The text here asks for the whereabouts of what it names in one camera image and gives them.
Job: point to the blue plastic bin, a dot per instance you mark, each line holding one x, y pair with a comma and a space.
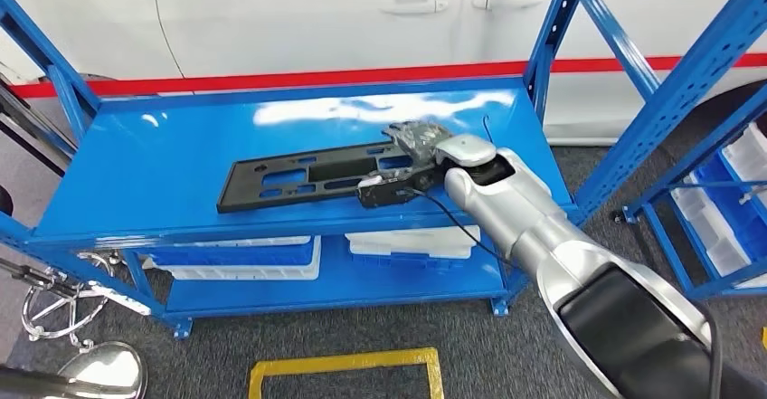
239, 256
737, 210
407, 261

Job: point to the yellow floor tape square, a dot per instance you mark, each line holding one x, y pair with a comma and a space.
347, 360

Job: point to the white car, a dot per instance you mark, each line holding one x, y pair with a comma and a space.
269, 18

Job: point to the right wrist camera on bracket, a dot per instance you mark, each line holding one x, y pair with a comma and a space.
383, 192

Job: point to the chrome stanchion post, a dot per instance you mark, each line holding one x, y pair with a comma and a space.
108, 369

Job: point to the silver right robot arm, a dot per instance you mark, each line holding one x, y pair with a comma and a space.
527, 216

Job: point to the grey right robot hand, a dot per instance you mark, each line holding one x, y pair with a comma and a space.
419, 138

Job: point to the black stanchion post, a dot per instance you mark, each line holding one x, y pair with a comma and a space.
30, 117

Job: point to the blue metal shelf rack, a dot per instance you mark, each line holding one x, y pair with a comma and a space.
150, 174

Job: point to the black plastic plate frame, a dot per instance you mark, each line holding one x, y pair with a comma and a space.
246, 189

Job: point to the blue shelf rack with casters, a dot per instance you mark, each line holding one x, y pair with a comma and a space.
677, 162

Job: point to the red barrier belt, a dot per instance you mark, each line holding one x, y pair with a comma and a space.
359, 75

